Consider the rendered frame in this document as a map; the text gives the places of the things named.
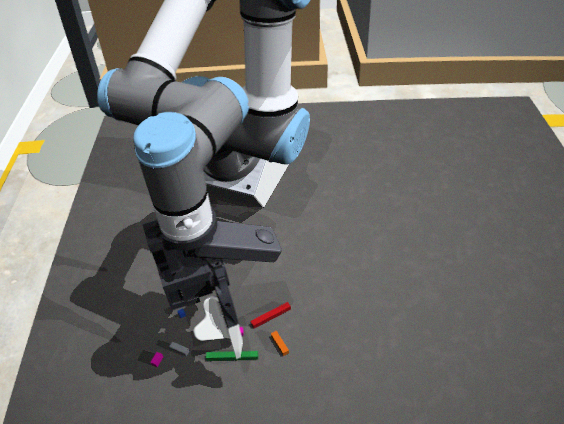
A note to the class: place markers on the red rod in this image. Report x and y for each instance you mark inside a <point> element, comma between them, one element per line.
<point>270,315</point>

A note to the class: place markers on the green rod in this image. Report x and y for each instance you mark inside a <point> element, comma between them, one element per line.
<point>227,356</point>

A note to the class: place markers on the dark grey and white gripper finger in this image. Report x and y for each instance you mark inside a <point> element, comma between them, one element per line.
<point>225,326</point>

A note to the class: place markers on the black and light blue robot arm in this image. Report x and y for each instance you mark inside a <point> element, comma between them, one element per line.
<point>225,127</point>

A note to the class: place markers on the grey rod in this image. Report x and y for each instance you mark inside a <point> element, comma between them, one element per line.
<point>179,349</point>

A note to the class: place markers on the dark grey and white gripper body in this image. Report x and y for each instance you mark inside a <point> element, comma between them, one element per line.
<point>195,276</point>

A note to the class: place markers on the orange rod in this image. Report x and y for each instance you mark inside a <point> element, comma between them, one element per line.
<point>280,344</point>

